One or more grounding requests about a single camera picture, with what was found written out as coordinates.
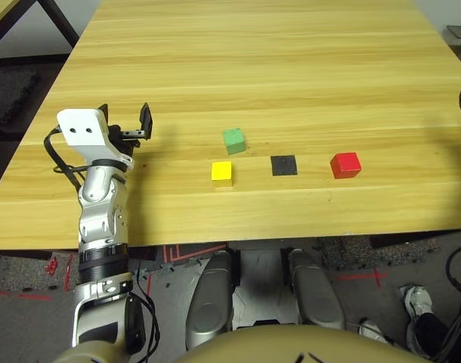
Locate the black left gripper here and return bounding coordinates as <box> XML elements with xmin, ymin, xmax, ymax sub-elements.
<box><xmin>97</xmin><ymin>101</ymin><xmax>154</xmax><ymax>157</ymax></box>

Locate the green wooden block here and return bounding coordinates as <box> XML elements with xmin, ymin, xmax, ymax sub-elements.
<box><xmin>221</xmin><ymin>127</ymin><xmax>246</xmax><ymax>156</ymax></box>

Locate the yellow wooden block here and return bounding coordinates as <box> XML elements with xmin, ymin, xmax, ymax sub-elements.
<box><xmin>210</xmin><ymin>161</ymin><xmax>234</xmax><ymax>189</ymax></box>

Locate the red wooden block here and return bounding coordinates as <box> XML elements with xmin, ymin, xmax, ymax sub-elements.
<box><xmin>330</xmin><ymin>151</ymin><xmax>363</xmax><ymax>180</ymax></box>

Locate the black floor mat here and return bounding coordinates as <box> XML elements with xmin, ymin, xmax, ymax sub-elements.
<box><xmin>0</xmin><ymin>67</ymin><xmax>41</xmax><ymax>126</ymax></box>

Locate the black mat with red lines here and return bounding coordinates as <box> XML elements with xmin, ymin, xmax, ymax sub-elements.
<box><xmin>161</xmin><ymin>244</ymin><xmax>227</xmax><ymax>265</ymax></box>

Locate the black square table marker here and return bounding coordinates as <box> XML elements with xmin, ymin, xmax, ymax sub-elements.
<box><xmin>270</xmin><ymin>154</ymin><xmax>299</xmax><ymax>177</ymax></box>

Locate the grey robot left leg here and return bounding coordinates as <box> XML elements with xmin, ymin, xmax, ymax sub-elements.
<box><xmin>184</xmin><ymin>249</ymin><xmax>235</xmax><ymax>351</ymax></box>

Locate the grey robot leg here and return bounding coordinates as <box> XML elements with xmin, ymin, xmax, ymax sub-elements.
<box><xmin>289</xmin><ymin>248</ymin><xmax>345</xmax><ymax>332</ymax></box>
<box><xmin>184</xmin><ymin>249</ymin><xmax>235</xmax><ymax>351</ymax></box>

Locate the grey robot right leg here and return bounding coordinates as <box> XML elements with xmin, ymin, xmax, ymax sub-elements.
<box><xmin>289</xmin><ymin>248</ymin><xmax>345</xmax><ymax>332</ymax></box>

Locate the speckled dark floor mat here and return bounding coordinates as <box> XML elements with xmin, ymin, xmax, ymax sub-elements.
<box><xmin>317</xmin><ymin>234</ymin><xmax>440</xmax><ymax>270</ymax></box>

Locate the tan robot torso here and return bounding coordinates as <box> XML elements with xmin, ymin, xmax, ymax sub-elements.
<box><xmin>173</xmin><ymin>324</ymin><xmax>428</xmax><ymax>363</ymax></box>

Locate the white sneaker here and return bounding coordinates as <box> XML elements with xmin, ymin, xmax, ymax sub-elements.
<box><xmin>358</xmin><ymin>318</ymin><xmax>391</xmax><ymax>346</ymax></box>
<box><xmin>399</xmin><ymin>285</ymin><xmax>434</xmax><ymax>319</ymax></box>

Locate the black floor stand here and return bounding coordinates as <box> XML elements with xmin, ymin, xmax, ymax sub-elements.
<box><xmin>444</xmin><ymin>24</ymin><xmax>461</xmax><ymax>47</ymax></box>

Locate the dark trouser leg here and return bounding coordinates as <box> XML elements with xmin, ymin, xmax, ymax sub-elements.
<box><xmin>406</xmin><ymin>312</ymin><xmax>455</xmax><ymax>360</ymax></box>

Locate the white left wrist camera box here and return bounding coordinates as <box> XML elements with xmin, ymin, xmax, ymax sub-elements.
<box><xmin>56</xmin><ymin>108</ymin><xmax>135</xmax><ymax>172</ymax></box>

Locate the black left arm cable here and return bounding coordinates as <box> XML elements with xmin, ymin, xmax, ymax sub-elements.
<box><xmin>43</xmin><ymin>126</ymin><xmax>160</xmax><ymax>356</ymax></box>

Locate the black side table frame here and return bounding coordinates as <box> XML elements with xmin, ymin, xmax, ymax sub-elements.
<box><xmin>0</xmin><ymin>0</ymin><xmax>80</xmax><ymax>69</ymax></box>

